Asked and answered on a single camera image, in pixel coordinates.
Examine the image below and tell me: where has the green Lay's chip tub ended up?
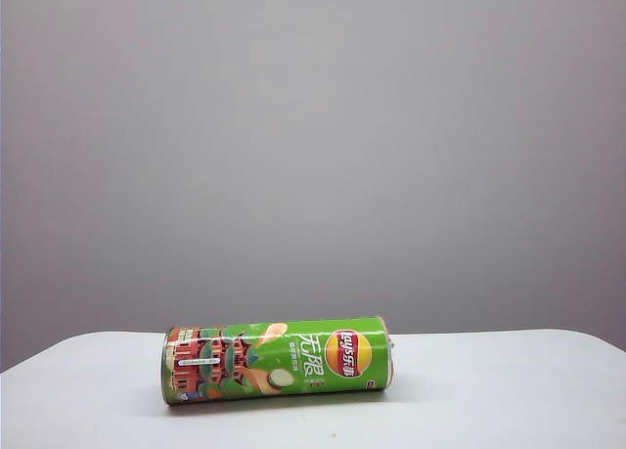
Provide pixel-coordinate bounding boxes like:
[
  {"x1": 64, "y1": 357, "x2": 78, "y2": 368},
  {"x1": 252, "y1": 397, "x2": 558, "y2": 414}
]
[{"x1": 162, "y1": 315, "x2": 392, "y2": 408}]

